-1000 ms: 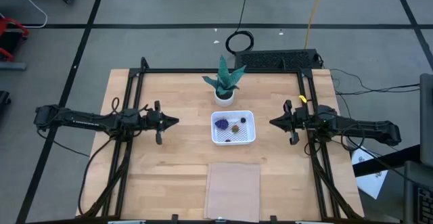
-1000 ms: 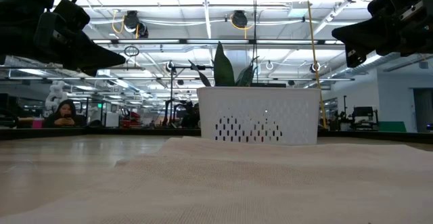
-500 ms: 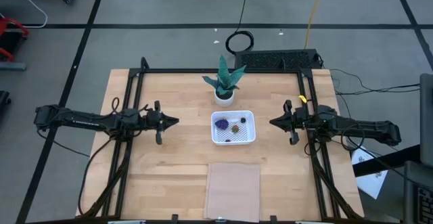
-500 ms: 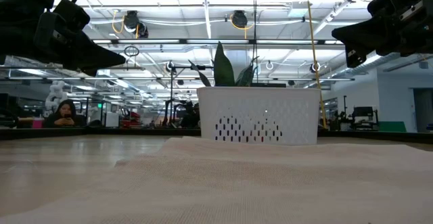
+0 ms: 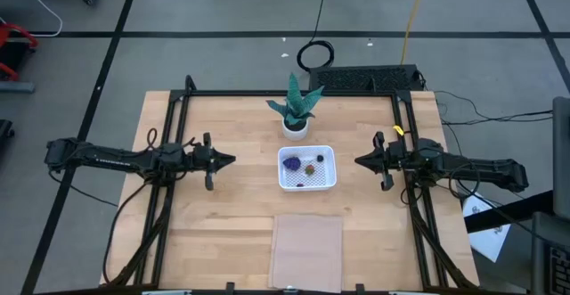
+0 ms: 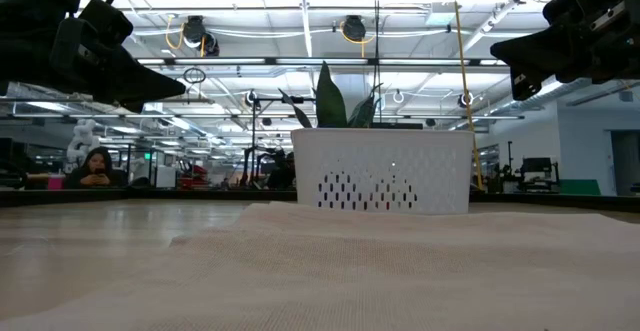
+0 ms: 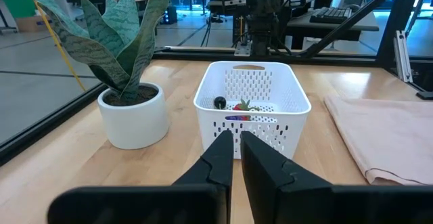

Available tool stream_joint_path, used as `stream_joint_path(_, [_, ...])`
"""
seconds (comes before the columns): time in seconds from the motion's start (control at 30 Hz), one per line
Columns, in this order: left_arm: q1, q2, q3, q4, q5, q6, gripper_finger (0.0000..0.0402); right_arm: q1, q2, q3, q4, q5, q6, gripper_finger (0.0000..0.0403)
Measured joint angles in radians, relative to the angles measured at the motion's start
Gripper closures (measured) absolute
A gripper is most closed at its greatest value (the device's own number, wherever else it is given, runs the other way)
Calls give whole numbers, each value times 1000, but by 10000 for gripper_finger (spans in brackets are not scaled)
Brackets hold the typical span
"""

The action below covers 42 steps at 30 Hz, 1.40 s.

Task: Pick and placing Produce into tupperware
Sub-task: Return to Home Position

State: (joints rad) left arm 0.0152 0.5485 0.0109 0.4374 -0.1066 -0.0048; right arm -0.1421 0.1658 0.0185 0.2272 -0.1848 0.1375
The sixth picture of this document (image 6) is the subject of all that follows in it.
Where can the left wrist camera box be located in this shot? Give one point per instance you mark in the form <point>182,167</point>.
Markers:
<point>107,21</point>

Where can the pink cup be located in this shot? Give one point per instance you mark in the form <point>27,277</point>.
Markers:
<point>56,182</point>

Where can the beige folded cloth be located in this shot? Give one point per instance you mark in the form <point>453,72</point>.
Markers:
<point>350,271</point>

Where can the person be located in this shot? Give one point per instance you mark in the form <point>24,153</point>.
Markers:
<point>95,163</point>

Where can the green board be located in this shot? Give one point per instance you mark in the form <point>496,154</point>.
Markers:
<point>580,187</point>

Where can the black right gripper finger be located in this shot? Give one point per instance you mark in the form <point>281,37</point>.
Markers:
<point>540,62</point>
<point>540,43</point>

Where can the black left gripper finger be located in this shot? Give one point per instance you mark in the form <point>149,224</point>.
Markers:
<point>145,97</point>
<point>130,73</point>

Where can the green snake plant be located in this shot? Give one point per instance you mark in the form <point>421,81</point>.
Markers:
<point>330,101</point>

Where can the white perforated plastic basket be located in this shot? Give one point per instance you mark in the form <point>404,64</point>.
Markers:
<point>380,156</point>

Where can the black aluminium table frame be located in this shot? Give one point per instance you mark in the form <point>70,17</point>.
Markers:
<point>150,196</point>

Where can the white robot figure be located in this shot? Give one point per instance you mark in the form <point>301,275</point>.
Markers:
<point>82,136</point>

